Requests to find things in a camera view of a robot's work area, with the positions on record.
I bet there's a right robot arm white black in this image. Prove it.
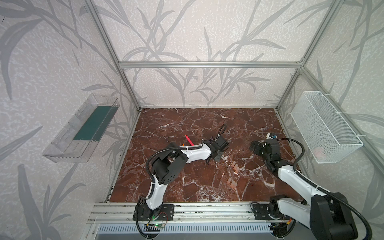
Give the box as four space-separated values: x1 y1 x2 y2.
250 138 373 240

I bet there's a clear plastic wall bin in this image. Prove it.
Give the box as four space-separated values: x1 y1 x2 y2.
43 94 120 163

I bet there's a pink marker far left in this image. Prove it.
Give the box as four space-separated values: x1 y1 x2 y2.
185 135 194 146

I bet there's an aluminium frame corner post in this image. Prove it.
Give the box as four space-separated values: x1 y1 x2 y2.
276 0 344 111
85 0 142 112

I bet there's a white wire mesh basket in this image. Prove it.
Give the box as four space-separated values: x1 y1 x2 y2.
291 91 364 164

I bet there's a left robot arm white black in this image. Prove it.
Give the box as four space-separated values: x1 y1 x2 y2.
133 136 229 222

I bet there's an aluminium frame corner post right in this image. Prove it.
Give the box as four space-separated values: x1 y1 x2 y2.
276 0 344 111

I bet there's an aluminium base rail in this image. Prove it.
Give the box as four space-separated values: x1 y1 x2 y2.
87 202 291 238

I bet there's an aluminium frame corner post left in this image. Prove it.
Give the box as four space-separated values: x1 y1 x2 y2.
85 0 142 112

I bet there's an aluminium frame horizontal bar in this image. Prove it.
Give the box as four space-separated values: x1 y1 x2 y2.
119 62 301 69

